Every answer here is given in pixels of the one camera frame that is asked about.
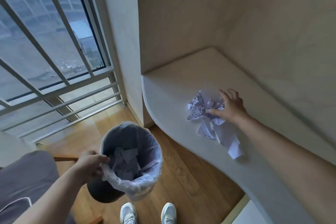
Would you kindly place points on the person's left hand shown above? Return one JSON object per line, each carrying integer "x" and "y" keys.
{"x": 85, "y": 164}

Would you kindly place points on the person's right hand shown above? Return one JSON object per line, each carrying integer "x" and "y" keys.
{"x": 233, "y": 109}

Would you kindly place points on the person's right thumb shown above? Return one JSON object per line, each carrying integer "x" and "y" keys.
{"x": 216, "y": 112}

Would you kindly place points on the person's right middle finger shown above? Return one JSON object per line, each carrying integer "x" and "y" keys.
{"x": 233, "y": 94}

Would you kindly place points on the person's left thumb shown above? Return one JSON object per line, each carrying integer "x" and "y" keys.
{"x": 101, "y": 159}

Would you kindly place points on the dotted paper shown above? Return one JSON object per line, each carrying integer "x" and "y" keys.
{"x": 200, "y": 105}

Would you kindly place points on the dark grey trash bin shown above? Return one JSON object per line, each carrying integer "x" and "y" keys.
{"x": 105, "y": 189}

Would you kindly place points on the translucent plastic bin liner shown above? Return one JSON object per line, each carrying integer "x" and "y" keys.
{"x": 147, "y": 153}

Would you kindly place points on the person's left forearm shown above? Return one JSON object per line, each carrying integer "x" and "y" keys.
{"x": 49, "y": 197}

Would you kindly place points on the person's right forearm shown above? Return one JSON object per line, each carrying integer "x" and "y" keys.
{"x": 288, "y": 163}

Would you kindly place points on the crumpled paper waste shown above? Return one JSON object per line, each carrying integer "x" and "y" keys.
{"x": 126, "y": 163}

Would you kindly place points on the white folded paper piece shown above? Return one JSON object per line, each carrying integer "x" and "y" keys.
{"x": 228, "y": 142}

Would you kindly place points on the person's left white sneaker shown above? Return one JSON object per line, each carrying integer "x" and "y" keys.
{"x": 128, "y": 213}

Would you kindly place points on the person's white sneaker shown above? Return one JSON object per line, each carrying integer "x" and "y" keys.
{"x": 128, "y": 213}
{"x": 168, "y": 213}

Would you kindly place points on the person's right white sneaker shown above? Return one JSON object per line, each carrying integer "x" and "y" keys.
{"x": 168, "y": 213}

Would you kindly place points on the white rounded furniture piece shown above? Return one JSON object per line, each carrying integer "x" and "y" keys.
{"x": 14, "y": 149}

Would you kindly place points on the white low cabinet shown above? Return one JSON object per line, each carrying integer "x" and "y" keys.
{"x": 249, "y": 213}

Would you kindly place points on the white metal window railing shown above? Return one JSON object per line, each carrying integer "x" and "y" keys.
{"x": 52, "y": 48}

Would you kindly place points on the grey armchair with wooden frame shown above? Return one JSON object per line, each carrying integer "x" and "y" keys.
{"x": 23, "y": 184}

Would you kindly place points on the glass window with frame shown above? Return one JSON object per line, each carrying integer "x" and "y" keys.
{"x": 31, "y": 8}

